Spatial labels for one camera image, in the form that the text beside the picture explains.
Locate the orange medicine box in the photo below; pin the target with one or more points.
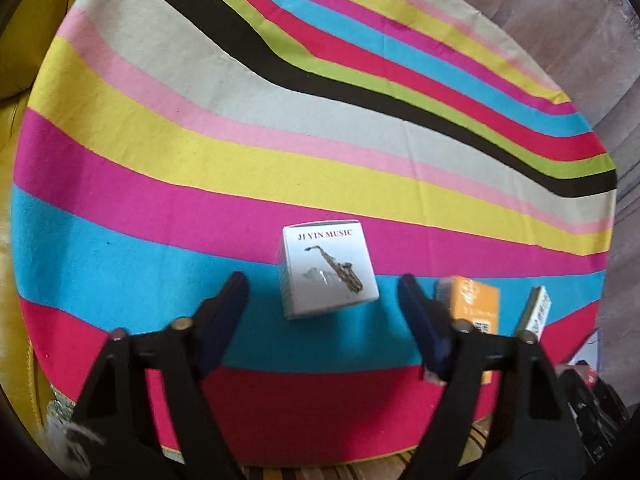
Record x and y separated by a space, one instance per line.
471 300

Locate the white saxophone cube box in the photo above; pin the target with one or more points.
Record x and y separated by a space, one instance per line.
325 266

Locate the yellow leather sofa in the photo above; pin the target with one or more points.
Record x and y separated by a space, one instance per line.
27 29

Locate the striped colourful cloth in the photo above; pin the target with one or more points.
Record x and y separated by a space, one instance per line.
167 143

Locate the white long logo box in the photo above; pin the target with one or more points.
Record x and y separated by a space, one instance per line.
535 316

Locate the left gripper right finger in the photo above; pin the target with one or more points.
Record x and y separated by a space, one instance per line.
429 323

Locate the purple white storage box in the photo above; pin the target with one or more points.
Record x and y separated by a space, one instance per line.
590 351

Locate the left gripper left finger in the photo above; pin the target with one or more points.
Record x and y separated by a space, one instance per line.
216 321

